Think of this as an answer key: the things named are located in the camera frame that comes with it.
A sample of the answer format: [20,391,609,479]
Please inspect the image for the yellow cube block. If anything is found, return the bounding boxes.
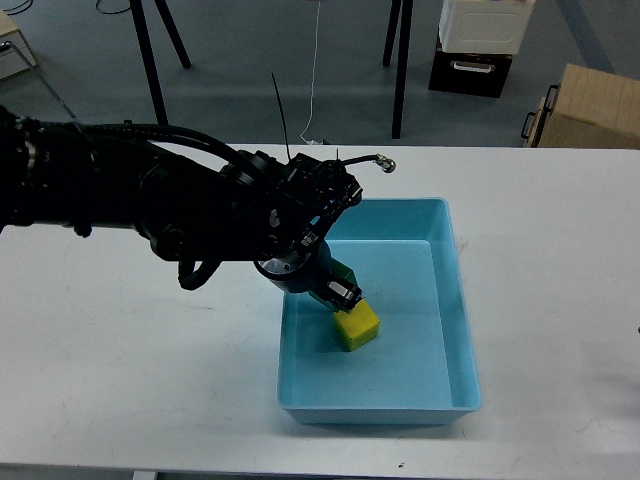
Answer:
[333,300,380,351]

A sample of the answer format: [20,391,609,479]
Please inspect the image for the green cube block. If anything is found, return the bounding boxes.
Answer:
[312,257,358,312]

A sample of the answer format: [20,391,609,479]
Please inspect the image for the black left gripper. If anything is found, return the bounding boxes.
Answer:
[252,152,365,314]

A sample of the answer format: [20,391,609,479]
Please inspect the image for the wooden box with handles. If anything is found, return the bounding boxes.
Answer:
[521,64,639,150]

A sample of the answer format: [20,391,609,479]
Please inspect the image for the black storage box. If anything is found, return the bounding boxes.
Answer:
[428,42,513,98]

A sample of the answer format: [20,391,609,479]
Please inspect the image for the black table leg left rear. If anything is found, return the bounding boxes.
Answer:
[154,0,192,69]

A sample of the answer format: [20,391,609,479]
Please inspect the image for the black table leg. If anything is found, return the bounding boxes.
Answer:
[382,0,402,67]
[391,1,414,139]
[154,0,192,69]
[129,0,168,125]

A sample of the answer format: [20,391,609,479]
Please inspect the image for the wooden cabinet top left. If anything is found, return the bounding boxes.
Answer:
[0,11,38,80]

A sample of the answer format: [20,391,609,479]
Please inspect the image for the grey metal chair leg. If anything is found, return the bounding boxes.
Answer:
[1,41,77,121]

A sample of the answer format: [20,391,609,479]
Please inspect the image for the white hanging cable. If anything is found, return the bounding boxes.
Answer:
[299,0,324,146]

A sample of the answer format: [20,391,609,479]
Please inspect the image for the blue plastic bin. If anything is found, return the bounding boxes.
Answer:
[277,198,482,425]

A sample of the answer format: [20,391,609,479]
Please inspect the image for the thin black wire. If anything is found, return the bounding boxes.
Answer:
[271,72,294,161]

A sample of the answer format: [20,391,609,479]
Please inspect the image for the white storage crate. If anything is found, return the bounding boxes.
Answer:
[439,1,535,55]

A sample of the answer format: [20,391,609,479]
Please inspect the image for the black table leg right rear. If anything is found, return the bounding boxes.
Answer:
[382,0,402,67]

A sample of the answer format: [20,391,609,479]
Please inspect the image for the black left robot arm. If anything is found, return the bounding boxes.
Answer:
[1,111,362,311]

